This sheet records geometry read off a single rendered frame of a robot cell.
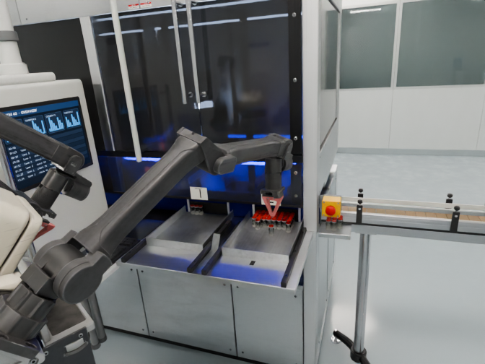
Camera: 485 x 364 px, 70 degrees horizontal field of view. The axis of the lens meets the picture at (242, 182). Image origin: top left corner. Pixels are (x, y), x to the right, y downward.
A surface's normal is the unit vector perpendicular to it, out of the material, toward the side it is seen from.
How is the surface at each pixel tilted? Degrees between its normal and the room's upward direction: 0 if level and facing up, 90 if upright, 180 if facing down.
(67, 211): 90
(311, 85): 90
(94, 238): 33
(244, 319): 90
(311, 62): 90
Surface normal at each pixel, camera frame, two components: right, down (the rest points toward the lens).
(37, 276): -0.24, -0.49
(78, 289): 0.80, 0.40
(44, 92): 0.94, 0.05
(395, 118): -0.33, 0.33
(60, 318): -0.06, -0.94
